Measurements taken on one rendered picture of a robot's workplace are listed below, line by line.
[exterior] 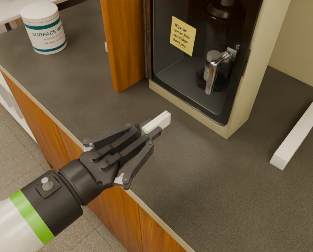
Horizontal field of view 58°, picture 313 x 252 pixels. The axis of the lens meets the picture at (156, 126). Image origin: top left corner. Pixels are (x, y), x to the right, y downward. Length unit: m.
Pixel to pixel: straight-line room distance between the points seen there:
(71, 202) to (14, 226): 0.08
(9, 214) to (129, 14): 0.60
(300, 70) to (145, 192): 0.71
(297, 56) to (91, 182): 0.85
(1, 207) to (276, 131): 0.72
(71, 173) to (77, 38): 0.86
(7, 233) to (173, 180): 0.41
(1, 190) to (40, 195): 1.58
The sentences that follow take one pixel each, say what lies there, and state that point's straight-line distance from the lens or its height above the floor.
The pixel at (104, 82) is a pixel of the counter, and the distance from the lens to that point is 1.00.
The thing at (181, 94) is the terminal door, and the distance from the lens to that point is 0.83.
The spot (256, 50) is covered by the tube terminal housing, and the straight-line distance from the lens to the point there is 0.65.
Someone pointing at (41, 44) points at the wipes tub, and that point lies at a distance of 1.16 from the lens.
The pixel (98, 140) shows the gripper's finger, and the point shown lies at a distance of 0.53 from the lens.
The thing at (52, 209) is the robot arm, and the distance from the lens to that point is 0.45.
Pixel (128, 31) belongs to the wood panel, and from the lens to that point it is 0.86.
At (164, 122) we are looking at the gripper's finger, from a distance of 0.56.
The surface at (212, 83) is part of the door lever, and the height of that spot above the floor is 1.16.
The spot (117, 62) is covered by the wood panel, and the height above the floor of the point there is 1.06.
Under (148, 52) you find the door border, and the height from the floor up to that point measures 1.09.
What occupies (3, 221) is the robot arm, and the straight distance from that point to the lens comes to 0.45.
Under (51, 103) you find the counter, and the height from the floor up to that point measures 0.94.
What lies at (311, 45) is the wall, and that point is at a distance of 1.08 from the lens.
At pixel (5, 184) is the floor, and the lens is 2.04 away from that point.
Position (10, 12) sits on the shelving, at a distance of 1.61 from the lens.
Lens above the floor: 1.56
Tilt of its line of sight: 48 degrees down
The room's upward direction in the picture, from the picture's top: straight up
